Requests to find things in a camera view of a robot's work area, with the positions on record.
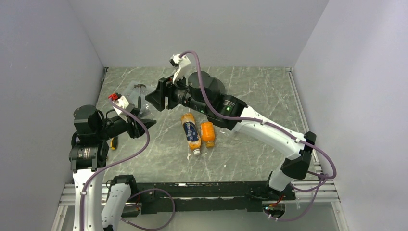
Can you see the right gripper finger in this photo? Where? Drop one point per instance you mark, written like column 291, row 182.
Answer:
column 165, row 85
column 157, row 98

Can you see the large orange blue-label bottle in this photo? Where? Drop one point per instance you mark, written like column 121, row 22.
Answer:
column 192, row 135

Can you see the clear plastic tray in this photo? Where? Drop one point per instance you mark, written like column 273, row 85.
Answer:
column 132, row 94

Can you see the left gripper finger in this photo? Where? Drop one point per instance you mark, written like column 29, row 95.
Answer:
column 136, row 112
column 145, row 125

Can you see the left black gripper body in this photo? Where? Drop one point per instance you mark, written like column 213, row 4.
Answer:
column 131, row 127

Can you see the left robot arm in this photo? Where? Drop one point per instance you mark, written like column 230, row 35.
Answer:
column 88, row 158

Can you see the black base frame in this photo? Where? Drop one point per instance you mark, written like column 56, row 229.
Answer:
column 156, row 197

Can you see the aluminium rail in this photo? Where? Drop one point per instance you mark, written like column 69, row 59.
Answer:
column 326, row 193

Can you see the small hammer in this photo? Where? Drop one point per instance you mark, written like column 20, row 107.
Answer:
column 139, row 87

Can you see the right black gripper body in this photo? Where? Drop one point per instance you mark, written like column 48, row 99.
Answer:
column 178, row 93

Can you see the white-label water bottle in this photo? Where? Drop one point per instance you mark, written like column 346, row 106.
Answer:
column 226, row 132

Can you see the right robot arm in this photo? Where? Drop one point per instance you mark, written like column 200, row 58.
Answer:
column 236, row 115

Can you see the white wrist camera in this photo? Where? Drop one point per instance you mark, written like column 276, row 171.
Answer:
column 121, row 101
column 182, row 66

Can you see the clear plastic bottle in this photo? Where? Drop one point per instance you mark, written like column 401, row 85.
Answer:
column 146, row 110

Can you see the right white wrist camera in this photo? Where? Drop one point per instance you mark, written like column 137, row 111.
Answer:
column 182, row 66

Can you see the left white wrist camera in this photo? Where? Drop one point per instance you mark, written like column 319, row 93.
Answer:
column 121, row 101

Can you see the small orange juice bottle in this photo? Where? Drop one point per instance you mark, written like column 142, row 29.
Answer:
column 208, row 134

